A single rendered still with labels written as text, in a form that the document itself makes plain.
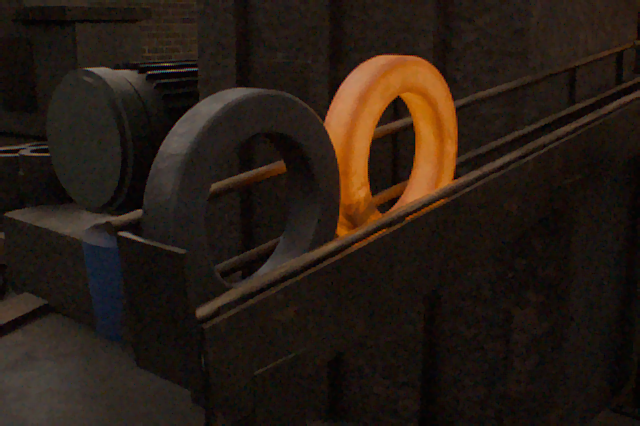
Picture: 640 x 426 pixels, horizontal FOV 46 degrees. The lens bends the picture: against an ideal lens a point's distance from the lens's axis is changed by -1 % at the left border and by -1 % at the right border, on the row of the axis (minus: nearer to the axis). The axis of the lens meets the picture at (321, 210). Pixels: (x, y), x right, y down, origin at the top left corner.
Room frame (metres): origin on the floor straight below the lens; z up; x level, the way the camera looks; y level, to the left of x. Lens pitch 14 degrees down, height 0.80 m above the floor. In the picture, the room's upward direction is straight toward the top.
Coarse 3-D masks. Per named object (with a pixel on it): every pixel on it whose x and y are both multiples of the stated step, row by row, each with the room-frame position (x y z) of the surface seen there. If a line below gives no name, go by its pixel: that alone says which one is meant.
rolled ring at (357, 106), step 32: (384, 64) 0.68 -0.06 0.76; (416, 64) 0.71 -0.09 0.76; (352, 96) 0.66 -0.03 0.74; (384, 96) 0.67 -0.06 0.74; (416, 96) 0.73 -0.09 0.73; (448, 96) 0.76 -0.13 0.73; (352, 128) 0.64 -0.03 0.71; (416, 128) 0.76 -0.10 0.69; (448, 128) 0.76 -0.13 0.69; (352, 160) 0.64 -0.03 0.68; (416, 160) 0.77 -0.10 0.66; (448, 160) 0.76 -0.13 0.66; (352, 192) 0.64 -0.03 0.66; (416, 192) 0.75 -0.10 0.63; (352, 224) 0.64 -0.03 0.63
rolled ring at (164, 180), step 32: (224, 96) 0.55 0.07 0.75; (256, 96) 0.56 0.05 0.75; (288, 96) 0.58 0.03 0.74; (192, 128) 0.52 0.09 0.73; (224, 128) 0.53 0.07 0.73; (256, 128) 0.55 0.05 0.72; (288, 128) 0.58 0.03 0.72; (320, 128) 0.61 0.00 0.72; (160, 160) 0.52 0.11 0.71; (192, 160) 0.51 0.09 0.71; (224, 160) 0.53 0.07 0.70; (288, 160) 0.62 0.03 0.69; (320, 160) 0.61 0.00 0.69; (160, 192) 0.50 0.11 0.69; (192, 192) 0.51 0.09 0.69; (320, 192) 0.61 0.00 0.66; (160, 224) 0.50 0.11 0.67; (192, 224) 0.51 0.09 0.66; (288, 224) 0.62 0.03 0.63; (320, 224) 0.61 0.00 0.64; (192, 256) 0.50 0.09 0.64; (288, 256) 0.60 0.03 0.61; (224, 288) 0.53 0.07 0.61
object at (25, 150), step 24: (24, 144) 2.85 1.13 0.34; (0, 168) 2.40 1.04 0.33; (24, 168) 2.25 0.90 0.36; (48, 168) 2.23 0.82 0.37; (0, 192) 2.40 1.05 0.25; (24, 192) 2.26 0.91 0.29; (48, 192) 2.24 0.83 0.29; (0, 216) 2.40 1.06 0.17; (0, 240) 2.26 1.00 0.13; (0, 264) 2.37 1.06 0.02
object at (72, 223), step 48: (96, 96) 1.88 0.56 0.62; (144, 96) 1.93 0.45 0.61; (192, 96) 2.04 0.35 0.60; (48, 144) 2.04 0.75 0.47; (96, 144) 1.89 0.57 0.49; (144, 144) 1.86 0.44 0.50; (96, 192) 1.90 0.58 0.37; (144, 192) 1.93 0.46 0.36; (48, 240) 1.99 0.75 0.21; (48, 288) 2.00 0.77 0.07
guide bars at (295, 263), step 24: (528, 144) 0.88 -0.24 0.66; (480, 168) 0.79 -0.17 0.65; (504, 168) 0.82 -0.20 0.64; (432, 192) 0.72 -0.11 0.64; (384, 216) 0.65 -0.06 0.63; (408, 216) 0.68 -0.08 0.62; (336, 240) 0.60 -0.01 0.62; (360, 240) 0.62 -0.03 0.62; (288, 264) 0.56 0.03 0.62; (312, 264) 0.57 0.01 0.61; (240, 288) 0.52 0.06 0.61; (264, 288) 0.53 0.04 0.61; (216, 312) 0.49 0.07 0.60
